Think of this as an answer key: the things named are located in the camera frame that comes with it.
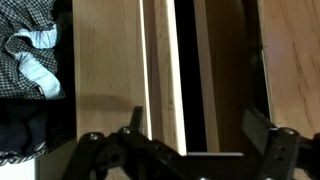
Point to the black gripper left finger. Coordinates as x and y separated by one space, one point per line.
128 149

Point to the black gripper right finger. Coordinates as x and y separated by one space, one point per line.
284 149

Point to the wooden drawer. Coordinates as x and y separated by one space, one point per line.
182 113
109 63

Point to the dark clothes pile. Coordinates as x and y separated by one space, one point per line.
36 78

